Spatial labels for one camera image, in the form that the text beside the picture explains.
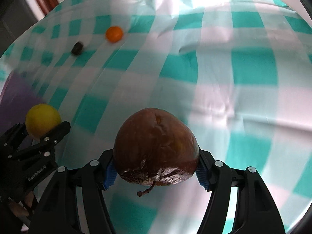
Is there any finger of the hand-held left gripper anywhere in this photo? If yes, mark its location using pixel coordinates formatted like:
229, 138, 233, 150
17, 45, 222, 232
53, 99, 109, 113
0, 122, 28, 153
10, 121, 71, 162

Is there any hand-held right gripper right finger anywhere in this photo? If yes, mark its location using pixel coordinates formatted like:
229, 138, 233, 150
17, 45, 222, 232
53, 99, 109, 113
194, 146, 286, 234

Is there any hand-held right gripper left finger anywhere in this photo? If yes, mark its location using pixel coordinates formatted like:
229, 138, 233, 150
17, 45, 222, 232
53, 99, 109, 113
29, 149, 117, 234

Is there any yellow apple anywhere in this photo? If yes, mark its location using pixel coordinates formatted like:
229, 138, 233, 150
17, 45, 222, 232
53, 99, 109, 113
25, 104, 62, 139

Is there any red-brown apple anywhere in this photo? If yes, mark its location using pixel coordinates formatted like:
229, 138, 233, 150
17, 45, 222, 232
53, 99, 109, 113
114, 107, 200, 197

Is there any person's left hand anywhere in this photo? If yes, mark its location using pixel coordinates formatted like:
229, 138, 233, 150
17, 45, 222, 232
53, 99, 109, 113
7, 191, 35, 218

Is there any purple tray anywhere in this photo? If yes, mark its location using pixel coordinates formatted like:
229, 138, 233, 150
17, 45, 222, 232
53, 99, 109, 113
0, 74, 47, 133

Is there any dark passion fruit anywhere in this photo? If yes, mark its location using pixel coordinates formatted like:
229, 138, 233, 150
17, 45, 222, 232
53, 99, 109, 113
71, 41, 84, 55

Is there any teal white checkered tablecloth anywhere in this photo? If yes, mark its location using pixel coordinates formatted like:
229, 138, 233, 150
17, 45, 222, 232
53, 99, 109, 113
0, 0, 312, 234

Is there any small orange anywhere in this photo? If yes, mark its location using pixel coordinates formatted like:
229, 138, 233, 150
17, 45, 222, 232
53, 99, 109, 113
105, 26, 124, 42

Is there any grey cabinet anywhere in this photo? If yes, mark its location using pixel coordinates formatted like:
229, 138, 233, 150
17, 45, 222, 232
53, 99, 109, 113
0, 0, 42, 55

